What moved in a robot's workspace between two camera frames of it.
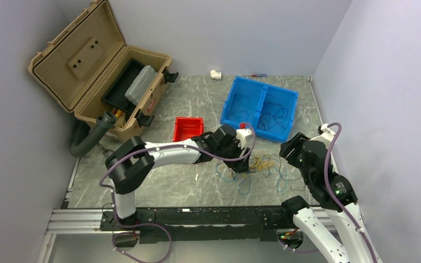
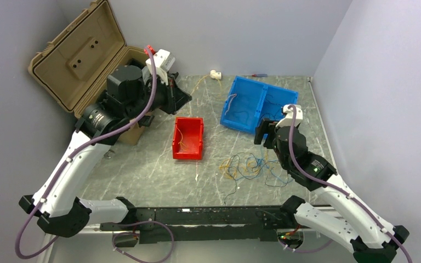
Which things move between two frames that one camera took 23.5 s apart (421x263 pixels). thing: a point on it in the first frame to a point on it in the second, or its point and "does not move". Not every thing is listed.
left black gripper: x=239 y=166 to x=175 y=97
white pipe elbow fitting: x=215 y=75 does not move
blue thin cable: x=246 y=175 to x=260 y=161
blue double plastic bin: x=271 y=110 does not move
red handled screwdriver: x=260 y=75 does not move
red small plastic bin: x=187 y=127 does not move
